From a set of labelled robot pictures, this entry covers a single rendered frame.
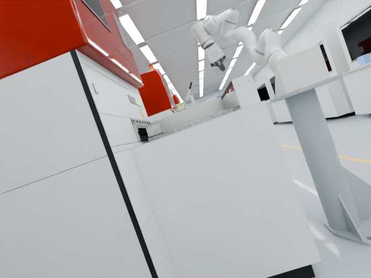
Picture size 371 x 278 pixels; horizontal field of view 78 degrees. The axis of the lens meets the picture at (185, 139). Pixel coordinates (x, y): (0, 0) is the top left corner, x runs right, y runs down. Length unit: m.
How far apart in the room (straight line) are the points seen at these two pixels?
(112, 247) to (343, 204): 1.15
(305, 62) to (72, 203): 1.27
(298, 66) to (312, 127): 0.33
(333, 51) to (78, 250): 5.67
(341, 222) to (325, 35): 4.82
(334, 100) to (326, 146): 4.45
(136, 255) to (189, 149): 0.46
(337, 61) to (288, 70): 4.57
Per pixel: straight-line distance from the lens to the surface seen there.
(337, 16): 5.51
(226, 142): 1.01
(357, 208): 1.64
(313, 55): 1.43
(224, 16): 1.92
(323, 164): 1.44
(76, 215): 0.98
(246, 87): 1.11
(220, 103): 1.64
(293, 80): 1.36
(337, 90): 5.90
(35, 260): 1.13
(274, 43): 1.64
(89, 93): 0.91
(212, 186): 1.04
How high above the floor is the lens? 0.79
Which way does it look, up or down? 1 degrees down
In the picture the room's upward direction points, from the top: 20 degrees counter-clockwise
